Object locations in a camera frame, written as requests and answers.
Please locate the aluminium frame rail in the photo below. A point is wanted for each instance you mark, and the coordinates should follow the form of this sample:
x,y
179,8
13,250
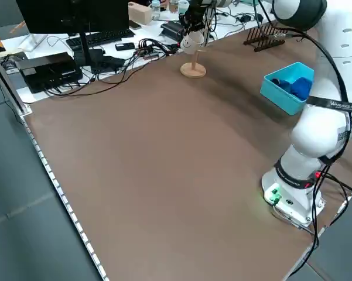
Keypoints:
x,y
8,79

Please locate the light wooden block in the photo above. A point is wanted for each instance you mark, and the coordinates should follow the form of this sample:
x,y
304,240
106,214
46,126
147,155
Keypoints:
x,y
140,13

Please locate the white mug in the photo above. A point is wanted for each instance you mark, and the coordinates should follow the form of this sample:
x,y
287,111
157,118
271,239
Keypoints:
x,y
190,42

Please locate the wooden mug stand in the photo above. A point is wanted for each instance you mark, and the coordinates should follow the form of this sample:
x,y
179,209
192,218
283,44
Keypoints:
x,y
193,70

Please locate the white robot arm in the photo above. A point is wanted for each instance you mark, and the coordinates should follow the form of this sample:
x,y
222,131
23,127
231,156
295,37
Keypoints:
x,y
310,140

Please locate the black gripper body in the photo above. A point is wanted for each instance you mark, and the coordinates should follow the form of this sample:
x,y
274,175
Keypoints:
x,y
197,10

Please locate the cyan plastic box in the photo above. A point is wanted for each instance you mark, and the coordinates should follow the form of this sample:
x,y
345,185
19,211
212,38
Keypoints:
x,y
281,96

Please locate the black electronics box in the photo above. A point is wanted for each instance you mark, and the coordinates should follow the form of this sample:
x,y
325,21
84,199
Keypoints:
x,y
47,70

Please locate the black ribbed device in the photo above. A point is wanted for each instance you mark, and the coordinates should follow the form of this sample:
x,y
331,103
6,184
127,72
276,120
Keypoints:
x,y
171,27

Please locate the dark wooden dish rack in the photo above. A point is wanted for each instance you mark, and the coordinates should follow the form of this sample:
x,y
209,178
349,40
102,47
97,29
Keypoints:
x,y
263,38

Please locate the black keyboard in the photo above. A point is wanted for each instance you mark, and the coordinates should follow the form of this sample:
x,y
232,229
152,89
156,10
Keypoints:
x,y
105,36

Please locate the black computer monitor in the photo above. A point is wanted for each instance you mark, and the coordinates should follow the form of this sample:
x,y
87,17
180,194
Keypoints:
x,y
76,14

